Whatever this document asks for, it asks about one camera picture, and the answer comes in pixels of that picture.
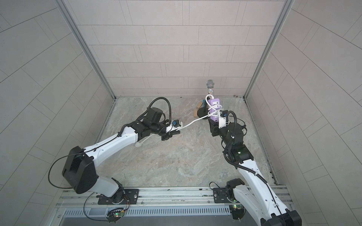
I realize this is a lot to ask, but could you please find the white power cord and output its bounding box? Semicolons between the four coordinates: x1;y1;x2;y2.
134;94;224;148

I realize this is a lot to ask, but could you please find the purple power strip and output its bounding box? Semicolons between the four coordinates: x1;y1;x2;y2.
208;98;222;122

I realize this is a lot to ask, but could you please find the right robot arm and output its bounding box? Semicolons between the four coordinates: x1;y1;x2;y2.
208;109;302;226

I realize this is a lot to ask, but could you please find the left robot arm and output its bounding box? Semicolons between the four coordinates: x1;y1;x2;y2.
61;105;183;204

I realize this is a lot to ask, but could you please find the wooden block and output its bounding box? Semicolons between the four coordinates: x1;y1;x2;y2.
194;101;203;118

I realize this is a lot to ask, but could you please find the glitter microphone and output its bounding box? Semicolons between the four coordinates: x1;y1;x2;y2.
206;80;215;99

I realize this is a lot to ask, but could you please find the right circuit board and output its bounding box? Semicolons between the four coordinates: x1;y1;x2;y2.
229;204;246;222

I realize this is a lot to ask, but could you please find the circuit board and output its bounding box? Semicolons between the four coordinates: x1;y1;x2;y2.
106;208;125;224
229;204;246;222

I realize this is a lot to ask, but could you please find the left circuit board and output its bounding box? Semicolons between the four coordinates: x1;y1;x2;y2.
106;208;125;224

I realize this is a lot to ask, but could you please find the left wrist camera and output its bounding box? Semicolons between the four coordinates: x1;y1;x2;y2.
172;120;182;128

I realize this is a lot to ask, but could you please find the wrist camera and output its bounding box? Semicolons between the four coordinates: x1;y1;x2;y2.
172;120;182;128
219;110;228;118

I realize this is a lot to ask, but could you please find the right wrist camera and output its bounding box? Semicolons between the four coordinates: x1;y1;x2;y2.
219;110;228;118

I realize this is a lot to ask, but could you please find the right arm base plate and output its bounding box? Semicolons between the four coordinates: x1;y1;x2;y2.
212;187;240;205

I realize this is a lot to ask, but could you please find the aluminium mounting rail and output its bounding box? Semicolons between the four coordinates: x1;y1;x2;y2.
56;185;292;210

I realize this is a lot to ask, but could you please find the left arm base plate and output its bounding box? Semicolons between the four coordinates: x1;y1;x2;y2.
96;189;139;205

